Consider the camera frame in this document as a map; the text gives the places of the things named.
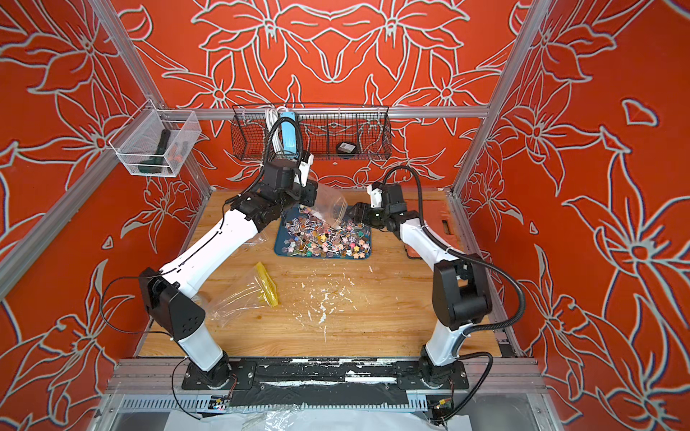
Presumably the candy ziploc bag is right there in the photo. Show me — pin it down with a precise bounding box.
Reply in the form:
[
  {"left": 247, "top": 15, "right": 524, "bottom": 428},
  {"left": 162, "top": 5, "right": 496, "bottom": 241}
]
[
  {"left": 207, "top": 262, "right": 280, "bottom": 326},
  {"left": 241, "top": 232, "right": 268, "bottom": 247},
  {"left": 311, "top": 183, "right": 348, "bottom": 228}
]

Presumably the dark teal tray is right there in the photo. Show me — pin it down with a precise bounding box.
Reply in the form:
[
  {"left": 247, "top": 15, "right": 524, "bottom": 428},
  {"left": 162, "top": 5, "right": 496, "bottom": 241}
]
[{"left": 273, "top": 207, "right": 373, "bottom": 260}]

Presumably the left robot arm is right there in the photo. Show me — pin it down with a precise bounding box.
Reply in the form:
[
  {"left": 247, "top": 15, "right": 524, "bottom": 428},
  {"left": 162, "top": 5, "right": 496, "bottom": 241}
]
[{"left": 138, "top": 154, "right": 318, "bottom": 389}]

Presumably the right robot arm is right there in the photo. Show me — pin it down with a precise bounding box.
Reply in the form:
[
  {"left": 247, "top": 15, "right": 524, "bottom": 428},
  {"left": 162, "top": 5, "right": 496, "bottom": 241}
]
[{"left": 348, "top": 182, "right": 492, "bottom": 388}]

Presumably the orange tool case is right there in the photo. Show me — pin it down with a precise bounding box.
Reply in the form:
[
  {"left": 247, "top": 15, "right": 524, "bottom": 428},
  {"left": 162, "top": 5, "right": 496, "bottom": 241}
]
[{"left": 423, "top": 200, "right": 464, "bottom": 251}]

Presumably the light blue box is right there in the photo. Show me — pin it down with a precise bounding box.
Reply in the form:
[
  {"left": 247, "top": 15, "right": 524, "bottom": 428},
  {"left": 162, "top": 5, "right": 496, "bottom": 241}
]
[{"left": 281, "top": 121, "right": 298, "bottom": 157}]

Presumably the poured candy pile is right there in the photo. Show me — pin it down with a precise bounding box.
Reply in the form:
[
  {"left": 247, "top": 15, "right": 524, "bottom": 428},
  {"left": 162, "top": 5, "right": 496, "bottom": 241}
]
[{"left": 282, "top": 207, "right": 373, "bottom": 259}]

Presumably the green black tool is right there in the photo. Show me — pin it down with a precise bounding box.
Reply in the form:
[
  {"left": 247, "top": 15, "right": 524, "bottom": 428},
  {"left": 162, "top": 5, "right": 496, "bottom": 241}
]
[{"left": 138, "top": 129, "right": 171, "bottom": 174}]

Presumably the clear plastic bin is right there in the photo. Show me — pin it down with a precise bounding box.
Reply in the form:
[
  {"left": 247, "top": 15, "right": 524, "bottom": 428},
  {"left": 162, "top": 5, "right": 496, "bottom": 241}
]
[{"left": 108, "top": 100, "right": 201, "bottom": 178}]

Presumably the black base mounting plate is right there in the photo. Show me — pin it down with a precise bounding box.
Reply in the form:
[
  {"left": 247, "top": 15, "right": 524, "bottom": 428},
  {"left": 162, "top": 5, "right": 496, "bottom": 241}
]
[{"left": 181, "top": 357, "right": 469, "bottom": 412}]

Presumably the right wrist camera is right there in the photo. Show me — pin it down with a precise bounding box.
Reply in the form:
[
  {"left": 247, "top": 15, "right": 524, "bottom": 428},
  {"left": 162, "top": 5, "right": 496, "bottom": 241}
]
[{"left": 367, "top": 182, "right": 383, "bottom": 209}]

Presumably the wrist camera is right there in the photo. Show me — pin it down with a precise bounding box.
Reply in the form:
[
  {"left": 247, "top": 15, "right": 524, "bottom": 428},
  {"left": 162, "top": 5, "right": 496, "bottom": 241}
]
[
  {"left": 367, "top": 182, "right": 383, "bottom": 209},
  {"left": 296, "top": 151, "right": 314, "bottom": 187}
]

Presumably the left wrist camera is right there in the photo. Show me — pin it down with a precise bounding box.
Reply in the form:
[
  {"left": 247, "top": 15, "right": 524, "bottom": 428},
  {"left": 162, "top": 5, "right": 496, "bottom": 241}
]
[{"left": 296, "top": 151, "right": 314, "bottom": 187}]

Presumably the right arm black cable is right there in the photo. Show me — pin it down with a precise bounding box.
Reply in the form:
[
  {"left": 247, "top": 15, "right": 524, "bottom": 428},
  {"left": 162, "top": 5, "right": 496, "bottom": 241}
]
[{"left": 379, "top": 163, "right": 526, "bottom": 424}]

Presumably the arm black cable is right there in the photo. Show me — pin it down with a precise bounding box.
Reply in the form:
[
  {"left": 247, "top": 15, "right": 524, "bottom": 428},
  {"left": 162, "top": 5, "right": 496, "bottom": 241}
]
[
  {"left": 379, "top": 163, "right": 526, "bottom": 424},
  {"left": 99, "top": 117, "right": 303, "bottom": 421}
]

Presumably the black wire basket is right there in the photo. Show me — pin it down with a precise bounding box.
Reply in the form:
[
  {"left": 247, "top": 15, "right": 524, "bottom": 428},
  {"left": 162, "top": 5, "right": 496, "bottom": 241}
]
[{"left": 230, "top": 102, "right": 393, "bottom": 161}]

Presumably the white cable bundle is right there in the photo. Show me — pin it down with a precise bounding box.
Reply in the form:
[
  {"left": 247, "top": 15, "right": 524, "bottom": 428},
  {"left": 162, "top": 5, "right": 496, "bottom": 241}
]
[{"left": 265, "top": 107, "right": 284, "bottom": 156}]

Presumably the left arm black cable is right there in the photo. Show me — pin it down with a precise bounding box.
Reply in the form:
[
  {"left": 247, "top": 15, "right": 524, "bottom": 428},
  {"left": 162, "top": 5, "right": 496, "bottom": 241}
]
[{"left": 99, "top": 117, "right": 303, "bottom": 421}]

